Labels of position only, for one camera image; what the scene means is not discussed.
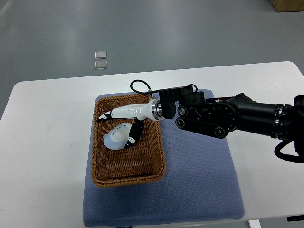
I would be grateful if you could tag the upper metal floor plate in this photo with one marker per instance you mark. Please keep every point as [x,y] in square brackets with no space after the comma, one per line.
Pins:
[101,55]

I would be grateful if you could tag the metal floor plate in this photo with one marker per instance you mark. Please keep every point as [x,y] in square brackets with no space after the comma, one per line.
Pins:
[101,55]
[101,64]

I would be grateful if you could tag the blue fabric mat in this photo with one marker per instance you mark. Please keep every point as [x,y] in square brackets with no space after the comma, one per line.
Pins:
[200,184]

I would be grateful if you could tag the light blue plush toy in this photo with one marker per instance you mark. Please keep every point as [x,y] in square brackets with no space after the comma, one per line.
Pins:
[117,138]

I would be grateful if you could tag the lower metal floor plate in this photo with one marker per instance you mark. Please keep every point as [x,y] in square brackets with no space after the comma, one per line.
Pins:
[101,64]

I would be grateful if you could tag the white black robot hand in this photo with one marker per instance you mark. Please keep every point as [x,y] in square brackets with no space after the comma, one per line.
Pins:
[139,112]

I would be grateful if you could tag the brown wicker basket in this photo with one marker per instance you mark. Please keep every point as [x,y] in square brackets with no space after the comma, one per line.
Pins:
[125,151]

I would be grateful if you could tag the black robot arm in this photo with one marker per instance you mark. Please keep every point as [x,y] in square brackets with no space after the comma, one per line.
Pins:
[216,117]

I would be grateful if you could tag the cardboard box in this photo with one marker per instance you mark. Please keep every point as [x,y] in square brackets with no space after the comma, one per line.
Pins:
[288,5]

